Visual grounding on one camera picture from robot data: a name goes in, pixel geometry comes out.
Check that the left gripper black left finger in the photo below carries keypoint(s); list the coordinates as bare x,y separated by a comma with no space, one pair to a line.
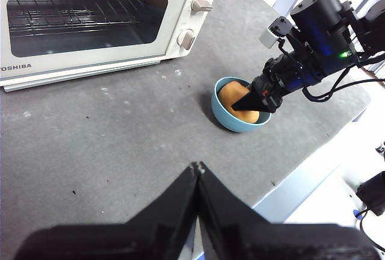
144,236

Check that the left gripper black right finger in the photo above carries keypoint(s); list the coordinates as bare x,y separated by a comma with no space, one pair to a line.
255,239

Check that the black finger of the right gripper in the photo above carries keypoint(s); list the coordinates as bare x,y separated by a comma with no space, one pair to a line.
249,100

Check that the brown potato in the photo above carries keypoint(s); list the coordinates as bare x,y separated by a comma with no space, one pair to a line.
231,94

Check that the blue ribbed bowl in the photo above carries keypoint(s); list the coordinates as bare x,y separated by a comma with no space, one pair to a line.
222,118

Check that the beige oven knob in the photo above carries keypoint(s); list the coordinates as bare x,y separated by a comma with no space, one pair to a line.
186,39
201,2

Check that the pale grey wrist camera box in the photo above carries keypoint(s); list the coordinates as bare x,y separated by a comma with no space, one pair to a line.
269,37

